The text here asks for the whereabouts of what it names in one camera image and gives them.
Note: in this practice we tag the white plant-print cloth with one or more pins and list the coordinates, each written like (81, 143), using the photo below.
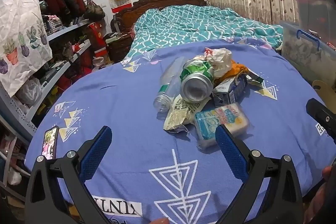
(18, 29)

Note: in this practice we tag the green drink can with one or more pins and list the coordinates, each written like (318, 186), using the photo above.
(195, 87)

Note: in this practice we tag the white plastic bag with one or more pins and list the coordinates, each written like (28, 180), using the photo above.
(220, 61)

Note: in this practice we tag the yellow seasoning box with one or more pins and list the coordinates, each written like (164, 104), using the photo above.
(181, 111)

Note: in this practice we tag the orange tangerine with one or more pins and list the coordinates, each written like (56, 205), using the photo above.
(236, 70)

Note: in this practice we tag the blue yellow sponge pack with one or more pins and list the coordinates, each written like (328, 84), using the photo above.
(220, 119)

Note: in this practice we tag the dark green wrapper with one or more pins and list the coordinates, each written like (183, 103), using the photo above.
(256, 78)

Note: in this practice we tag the smartphone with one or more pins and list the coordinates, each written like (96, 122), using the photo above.
(50, 142)

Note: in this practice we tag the blue white drink carton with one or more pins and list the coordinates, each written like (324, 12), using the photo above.
(228, 90)

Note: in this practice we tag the beige waste bin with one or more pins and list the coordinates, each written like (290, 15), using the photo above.
(321, 88)

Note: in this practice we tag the grey metal shelf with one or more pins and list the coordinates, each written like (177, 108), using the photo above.
(65, 29)

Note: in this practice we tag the dark wooden nightstand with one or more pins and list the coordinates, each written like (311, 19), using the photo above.
(118, 48)

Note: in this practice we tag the brown handbag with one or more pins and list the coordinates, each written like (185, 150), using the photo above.
(93, 12)

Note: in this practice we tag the blue printed bedsheet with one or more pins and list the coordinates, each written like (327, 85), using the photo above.
(131, 98)

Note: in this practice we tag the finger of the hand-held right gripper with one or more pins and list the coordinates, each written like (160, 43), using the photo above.
(323, 117)

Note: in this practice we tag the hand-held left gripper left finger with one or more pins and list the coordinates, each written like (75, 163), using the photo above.
(95, 153)

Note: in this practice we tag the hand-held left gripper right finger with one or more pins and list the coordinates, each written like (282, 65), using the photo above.
(231, 153)

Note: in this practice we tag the teal patterned quilt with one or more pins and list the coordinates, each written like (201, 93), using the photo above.
(183, 22)

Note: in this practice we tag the clear plastic bottle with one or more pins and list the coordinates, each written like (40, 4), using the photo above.
(168, 82)

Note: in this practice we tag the large storage box teal lid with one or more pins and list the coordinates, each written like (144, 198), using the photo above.
(307, 3)

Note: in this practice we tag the person's right hand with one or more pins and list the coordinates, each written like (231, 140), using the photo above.
(325, 203)

